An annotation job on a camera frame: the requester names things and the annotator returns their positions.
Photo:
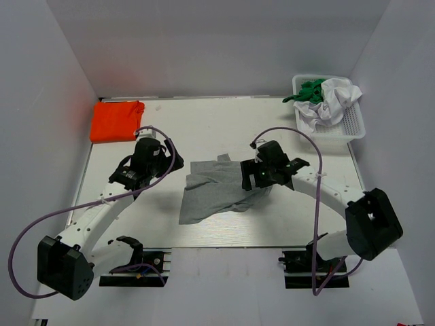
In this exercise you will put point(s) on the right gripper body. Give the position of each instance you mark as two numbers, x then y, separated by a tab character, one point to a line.
263	173

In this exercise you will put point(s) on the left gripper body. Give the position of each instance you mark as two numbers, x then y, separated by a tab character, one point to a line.
156	169

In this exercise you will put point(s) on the grey t shirt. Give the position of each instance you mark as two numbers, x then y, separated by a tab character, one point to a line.
214	187

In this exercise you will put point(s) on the white t shirt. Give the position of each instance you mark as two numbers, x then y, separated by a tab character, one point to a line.
338	95

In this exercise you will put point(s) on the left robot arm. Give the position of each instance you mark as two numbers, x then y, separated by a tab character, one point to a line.
71	261

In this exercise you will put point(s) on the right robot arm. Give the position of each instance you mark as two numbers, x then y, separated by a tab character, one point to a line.
371	222

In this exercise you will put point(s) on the folded orange t shirt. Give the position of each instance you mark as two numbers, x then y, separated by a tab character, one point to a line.
116	122

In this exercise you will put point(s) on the green t shirt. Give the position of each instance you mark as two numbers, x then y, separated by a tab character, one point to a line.
310	91

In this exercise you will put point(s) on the white plastic basket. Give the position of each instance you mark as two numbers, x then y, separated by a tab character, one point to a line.
349	128

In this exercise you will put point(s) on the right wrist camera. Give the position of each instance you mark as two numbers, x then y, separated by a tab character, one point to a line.
256	144

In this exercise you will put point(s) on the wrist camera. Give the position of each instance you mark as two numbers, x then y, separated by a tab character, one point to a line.
143	133
256	144

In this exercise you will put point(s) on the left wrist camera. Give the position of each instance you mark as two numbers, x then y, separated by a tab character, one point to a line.
143	133

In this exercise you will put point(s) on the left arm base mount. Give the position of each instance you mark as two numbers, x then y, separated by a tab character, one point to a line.
147	268

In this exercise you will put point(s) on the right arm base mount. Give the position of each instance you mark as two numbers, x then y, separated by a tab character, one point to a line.
297	269

